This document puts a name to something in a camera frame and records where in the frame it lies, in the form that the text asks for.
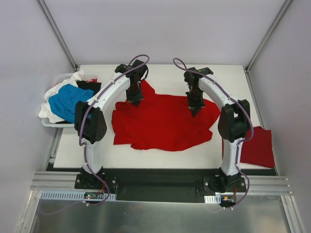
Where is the bright red t shirt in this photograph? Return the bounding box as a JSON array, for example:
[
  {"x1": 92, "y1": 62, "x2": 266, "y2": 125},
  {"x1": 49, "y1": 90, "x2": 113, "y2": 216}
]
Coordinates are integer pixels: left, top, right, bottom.
[{"x1": 112, "y1": 81, "x2": 220, "y2": 151}]

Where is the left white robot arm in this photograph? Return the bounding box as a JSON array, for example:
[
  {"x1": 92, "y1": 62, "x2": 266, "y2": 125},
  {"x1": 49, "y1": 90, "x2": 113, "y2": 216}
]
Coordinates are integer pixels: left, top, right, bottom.
[{"x1": 74, "y1": 60, "x2": 149, "y2": 193}]

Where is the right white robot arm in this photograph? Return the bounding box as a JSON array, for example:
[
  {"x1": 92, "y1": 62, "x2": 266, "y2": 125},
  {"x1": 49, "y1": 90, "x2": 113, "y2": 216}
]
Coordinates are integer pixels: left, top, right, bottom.
[{"x1": 184, "y1": 67, "x2": 254, "y2": 193}]

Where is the pink garment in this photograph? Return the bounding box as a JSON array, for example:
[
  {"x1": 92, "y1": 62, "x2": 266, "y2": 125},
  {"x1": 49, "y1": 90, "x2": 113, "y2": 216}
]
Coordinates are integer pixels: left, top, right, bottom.
[{"x1": 87, "y1": 78, "x2": 97, "y2": 83}]

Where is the blue t shirt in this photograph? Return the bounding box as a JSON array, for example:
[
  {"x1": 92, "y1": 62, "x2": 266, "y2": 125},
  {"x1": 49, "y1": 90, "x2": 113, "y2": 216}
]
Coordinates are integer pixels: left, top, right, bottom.
[{"x1": 54, "y1": 85, "x2": 94, "y2": 123}]

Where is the folded dark red t shirt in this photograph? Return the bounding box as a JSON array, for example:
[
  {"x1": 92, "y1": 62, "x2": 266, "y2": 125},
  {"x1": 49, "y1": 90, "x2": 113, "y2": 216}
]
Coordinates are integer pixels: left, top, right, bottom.
[{"x1": 222, "y1": 126, "x2": 275, "y2": 168}]

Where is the white plastic laundry basket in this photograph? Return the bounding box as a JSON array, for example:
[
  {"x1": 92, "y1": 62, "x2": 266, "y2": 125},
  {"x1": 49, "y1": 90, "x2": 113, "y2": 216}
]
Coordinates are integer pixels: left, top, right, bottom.
[{"x1": 38, "y1": 71, "x2": 102, "y2": 127}]

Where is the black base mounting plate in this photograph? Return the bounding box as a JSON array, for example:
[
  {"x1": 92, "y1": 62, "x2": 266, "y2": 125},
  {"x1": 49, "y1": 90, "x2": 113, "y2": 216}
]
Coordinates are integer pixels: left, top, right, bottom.
[{"x1": 74, "y1": 168, "x2": 246, "y2": 203}]

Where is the white t shirt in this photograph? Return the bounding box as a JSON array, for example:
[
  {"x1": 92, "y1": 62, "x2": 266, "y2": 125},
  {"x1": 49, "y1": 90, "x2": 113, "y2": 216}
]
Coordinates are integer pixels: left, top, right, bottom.
[{"x1": 38, "y1": 70, "x2": 85, "y2": 124}]

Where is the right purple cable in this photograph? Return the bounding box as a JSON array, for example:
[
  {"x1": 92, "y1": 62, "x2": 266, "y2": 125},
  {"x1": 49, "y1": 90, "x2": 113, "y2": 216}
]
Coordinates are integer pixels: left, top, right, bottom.
[{"x1": 173, "y1": 57, "x2": 255, "y2": 211}]

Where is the purple cable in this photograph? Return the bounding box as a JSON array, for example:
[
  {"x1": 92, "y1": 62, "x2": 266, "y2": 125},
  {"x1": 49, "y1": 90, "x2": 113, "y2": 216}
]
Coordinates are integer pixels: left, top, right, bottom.
[
  {"x1": 37, "y1": 54, "x2": 150, "y2": 216},
  {"x1": 173, "y1": 57, "x2": 255, "y2": 211}
]

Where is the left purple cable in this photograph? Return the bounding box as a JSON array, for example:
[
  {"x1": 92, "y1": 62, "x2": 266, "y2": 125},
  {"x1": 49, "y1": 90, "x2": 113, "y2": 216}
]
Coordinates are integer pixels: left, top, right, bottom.
[{"x1": 37, "y1": 54, "x2": 150, "y2": 216}]

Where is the right white cable duct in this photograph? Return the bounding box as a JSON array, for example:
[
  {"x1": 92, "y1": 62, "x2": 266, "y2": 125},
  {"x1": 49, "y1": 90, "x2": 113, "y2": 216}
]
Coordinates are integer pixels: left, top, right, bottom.
[{"x1": 204, "y1": 194, "x2": 221, "y2": 204}]

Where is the white cable duct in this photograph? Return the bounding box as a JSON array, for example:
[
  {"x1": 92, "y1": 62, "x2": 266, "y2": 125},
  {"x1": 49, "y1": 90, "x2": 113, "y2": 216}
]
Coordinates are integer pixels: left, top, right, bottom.
[
  {"x1": 204, "y1": 194, "x2": 221, "y2": 204},
  {"x1": 40, "y1": 191, "x2": 117, "y2": 202}
]

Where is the aluminium frame rail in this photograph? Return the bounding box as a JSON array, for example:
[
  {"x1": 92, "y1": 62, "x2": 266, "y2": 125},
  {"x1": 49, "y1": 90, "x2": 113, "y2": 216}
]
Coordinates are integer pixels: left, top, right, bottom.
[{"x1": 30, "y1": 169, "x2": 294, "y2": 196}]

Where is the left white cable duct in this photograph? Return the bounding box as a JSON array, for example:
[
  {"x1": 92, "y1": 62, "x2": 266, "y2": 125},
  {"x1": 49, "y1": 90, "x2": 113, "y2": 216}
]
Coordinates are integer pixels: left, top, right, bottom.
[{"x1": 40, "y1": 191, "x2": 117, "y2": 202}]

